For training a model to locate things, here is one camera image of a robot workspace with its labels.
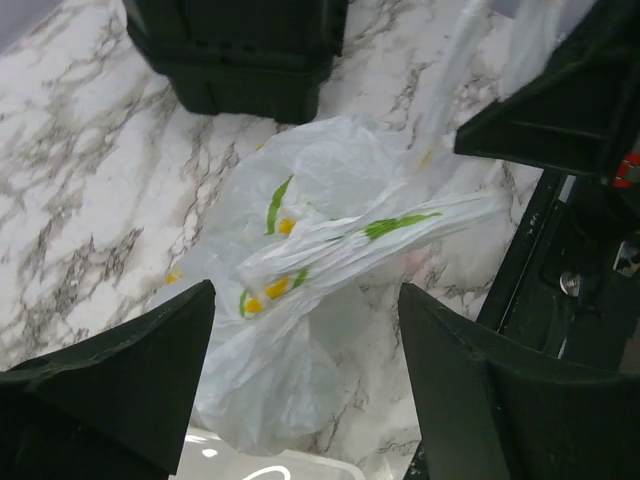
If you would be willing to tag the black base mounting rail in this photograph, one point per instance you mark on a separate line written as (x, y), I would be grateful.
(568, 286)

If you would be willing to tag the white perforated plastic tray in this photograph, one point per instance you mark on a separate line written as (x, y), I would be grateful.
(205, 456)

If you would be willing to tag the black toolbox clear lids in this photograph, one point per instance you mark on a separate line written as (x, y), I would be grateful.
(262, 58)

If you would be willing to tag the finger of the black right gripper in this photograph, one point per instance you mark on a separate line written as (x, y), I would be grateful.
(580, 116)

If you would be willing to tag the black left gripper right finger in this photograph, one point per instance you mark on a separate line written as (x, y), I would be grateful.
(490, 408)

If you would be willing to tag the white plastic bag lemon print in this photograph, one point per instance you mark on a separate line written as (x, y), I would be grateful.
(296, 224)

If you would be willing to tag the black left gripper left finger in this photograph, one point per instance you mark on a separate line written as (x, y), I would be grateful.
(114, 406)

